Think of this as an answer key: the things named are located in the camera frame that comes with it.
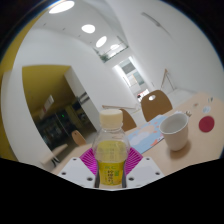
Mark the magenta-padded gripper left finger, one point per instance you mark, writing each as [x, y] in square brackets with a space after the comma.
[75, 168]

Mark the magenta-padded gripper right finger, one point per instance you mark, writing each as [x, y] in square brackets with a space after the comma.
[146, 168]

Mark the clear bottle with yellow label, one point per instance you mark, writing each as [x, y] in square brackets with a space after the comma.
[110, 156]

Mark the light wooden side table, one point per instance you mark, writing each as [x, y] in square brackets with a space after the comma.
[55, 151]

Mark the brown wooden chair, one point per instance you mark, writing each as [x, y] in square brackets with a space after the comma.
[129, 121]
[156, 108]
[78, 138]

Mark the pale blue printed booklet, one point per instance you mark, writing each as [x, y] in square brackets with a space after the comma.
[146, 136]

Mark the white ceramic mug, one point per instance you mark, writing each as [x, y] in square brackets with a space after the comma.
[175, 133]

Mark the dark shop shelf unit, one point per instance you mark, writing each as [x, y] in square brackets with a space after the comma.
[55, 126]

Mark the white hanging sign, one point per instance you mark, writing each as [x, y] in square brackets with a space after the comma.
[49, 102]

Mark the flat round red coaster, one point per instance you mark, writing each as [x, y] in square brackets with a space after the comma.
[206, 124]

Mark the green balcony plant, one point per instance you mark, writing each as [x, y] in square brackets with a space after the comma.
[104, 57]

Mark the round ceiling lights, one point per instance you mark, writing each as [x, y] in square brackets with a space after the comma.
[88, 28]

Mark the long grey wall lamp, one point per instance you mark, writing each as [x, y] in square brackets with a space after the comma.
[153, 19]

